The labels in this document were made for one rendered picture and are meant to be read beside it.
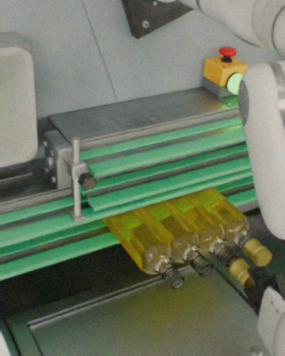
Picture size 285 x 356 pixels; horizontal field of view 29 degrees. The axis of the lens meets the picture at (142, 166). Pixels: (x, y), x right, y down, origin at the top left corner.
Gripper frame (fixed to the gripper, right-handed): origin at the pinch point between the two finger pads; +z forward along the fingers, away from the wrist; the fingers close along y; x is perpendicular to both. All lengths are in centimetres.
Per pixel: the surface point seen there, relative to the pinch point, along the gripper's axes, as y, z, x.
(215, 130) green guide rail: 15.0, 30.1, -1.4
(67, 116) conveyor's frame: 17.0, 36.5, 28.1
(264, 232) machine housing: -14.1, 32.1, -18.4
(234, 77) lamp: 23.0, 39.5, -8.3
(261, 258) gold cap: 1.0, 5.7, -3.1
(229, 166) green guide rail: 7.8, 27.5, -4.5
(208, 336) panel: -12.6, 1.8, 6.9
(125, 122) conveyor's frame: 16.9, 32.4, 17.1
